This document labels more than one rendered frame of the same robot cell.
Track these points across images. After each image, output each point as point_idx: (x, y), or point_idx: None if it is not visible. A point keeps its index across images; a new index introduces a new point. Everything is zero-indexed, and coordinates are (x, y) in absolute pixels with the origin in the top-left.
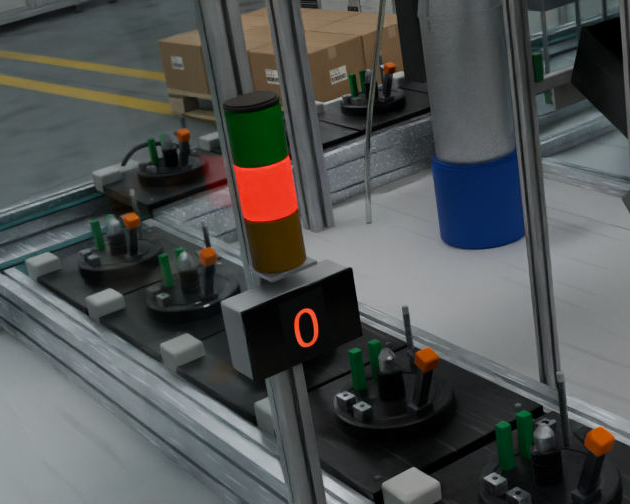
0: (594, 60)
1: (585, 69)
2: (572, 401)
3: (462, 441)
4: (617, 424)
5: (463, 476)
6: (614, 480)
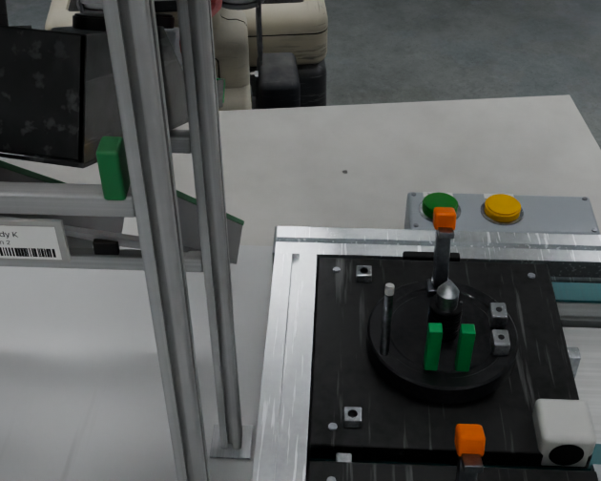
0: (108, 74)
1: (99, 109)
2: (263, 459)
3: (443, 473)
4: (275, 392)
5: (488, 423)
6: (398, 291)
